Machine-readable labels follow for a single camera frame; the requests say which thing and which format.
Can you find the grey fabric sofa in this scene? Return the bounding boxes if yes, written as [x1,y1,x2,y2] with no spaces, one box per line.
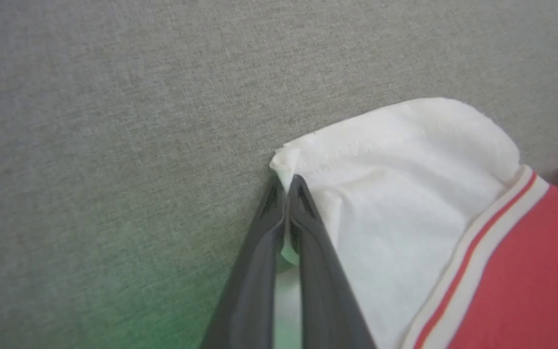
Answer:
[0,0,558,349]

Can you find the red and white garment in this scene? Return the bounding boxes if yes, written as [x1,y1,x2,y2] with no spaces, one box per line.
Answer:
[269,97,558,349]

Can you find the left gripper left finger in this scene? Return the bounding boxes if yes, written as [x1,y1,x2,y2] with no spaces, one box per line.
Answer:
[200,176,287,349]

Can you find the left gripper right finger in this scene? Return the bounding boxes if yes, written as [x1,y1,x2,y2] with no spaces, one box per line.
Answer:
[287,174,377,349]

